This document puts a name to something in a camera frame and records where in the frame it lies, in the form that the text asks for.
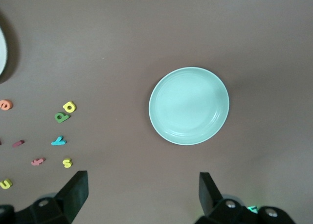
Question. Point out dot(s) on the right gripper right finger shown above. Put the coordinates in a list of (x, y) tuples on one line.
[(220, 211)]

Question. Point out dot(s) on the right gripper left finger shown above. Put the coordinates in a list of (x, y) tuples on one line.
[(56, 209)]

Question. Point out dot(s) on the teal foam letter y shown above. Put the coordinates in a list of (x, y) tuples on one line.
[(58, 142)]

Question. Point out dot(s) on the green foam letter p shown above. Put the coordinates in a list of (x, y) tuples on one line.
[(66, 117)]

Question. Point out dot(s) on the yellow foam letter d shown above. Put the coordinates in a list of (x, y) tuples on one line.
[(65, 106)]

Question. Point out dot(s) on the yellow foam letter s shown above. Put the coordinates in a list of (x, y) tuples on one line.
[(67, 163)]

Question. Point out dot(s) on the pink foam letter f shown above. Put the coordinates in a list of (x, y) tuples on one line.
[(38, 161)]

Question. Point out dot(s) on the yellow foam letter u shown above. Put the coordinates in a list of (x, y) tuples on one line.
[(6, 186)]

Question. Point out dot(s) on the red foam letter i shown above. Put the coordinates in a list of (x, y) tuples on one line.
[(18, 143)]

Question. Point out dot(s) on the green plate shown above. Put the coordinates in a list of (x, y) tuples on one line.
[(189, 106)]

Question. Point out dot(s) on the orange foam letter e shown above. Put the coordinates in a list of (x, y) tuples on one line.
[(10, 105)]

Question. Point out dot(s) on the beige plate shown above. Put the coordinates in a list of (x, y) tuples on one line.
[(2, 52)]

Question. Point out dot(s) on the brown table cover sheet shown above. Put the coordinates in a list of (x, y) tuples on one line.
[(146, 26)]

